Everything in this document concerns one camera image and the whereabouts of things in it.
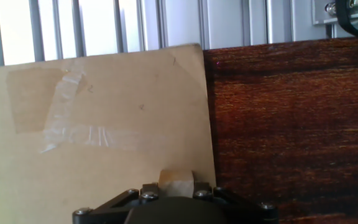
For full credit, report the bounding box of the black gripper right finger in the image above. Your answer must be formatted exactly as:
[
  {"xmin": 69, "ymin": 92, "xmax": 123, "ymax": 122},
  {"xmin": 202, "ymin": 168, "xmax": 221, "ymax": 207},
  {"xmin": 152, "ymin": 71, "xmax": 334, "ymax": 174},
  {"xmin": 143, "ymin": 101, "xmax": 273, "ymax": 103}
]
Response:
[{"xmin": 193, "ymin": 181, "xmax": 280, "ymax": 224}]

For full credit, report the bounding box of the small wooden block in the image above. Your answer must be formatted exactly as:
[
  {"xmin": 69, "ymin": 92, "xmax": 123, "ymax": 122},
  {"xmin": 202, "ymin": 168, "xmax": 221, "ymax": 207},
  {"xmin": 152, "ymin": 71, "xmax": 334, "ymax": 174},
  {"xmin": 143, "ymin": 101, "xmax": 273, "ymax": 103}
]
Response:
[{"xmin": 158, "ymin": 169, "xmax": 196, "ymax": 198}]

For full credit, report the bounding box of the brown cardboard sheet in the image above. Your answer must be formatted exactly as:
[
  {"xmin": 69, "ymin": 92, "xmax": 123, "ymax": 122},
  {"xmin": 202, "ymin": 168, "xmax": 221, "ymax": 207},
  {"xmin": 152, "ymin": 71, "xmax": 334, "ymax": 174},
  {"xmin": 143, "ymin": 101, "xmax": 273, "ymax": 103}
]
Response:
[{"xmin": 0, "ymin": 43, "xmax": 218, "ymax": 224}]

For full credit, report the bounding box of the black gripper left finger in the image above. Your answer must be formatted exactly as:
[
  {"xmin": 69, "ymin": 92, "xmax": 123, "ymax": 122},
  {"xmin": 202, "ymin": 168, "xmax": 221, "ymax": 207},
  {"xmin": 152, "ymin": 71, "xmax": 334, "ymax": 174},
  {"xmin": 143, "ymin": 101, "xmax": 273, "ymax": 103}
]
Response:
[{"xmin": 72, "ymin": 182, "xmax": 160, "ymax": 224}]

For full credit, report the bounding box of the aluminium corner bracket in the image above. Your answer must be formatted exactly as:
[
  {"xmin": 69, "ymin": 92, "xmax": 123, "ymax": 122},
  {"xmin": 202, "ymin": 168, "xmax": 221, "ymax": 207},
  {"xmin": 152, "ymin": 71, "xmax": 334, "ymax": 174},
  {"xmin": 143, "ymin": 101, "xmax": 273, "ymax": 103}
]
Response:
[{"xmin": 311, "ymin": 0, "xmax": 358, "ymax": 26}]

